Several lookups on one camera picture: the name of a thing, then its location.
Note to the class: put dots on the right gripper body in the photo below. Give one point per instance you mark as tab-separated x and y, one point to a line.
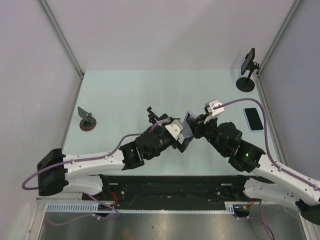
208	130

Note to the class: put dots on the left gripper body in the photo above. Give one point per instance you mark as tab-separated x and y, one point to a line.
165	140

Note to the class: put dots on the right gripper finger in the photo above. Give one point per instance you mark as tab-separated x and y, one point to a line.
200	118
194	126

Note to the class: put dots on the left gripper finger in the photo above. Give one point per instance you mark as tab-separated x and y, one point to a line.
182	146
160	117

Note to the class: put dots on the black phone stand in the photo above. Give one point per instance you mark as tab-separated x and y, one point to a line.
246	84
151	115

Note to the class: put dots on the blue-cased smartphone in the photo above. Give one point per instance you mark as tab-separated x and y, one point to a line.
253	119

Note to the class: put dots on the rusty round phone stand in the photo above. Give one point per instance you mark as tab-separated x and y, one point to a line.
88	122

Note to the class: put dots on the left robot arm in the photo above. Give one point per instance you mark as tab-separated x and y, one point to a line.
84	173

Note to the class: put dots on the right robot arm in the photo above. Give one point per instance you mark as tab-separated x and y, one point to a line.
246	157

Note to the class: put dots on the black smartphone on right stand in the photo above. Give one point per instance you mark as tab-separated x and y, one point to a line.
248	61

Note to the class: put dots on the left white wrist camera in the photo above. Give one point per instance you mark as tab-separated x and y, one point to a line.
175	128

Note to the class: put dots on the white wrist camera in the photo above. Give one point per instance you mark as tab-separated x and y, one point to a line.
175	128
213	109

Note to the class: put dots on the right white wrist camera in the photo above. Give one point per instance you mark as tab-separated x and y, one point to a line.
213	109

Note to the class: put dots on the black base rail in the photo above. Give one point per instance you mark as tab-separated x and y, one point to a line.
174	193

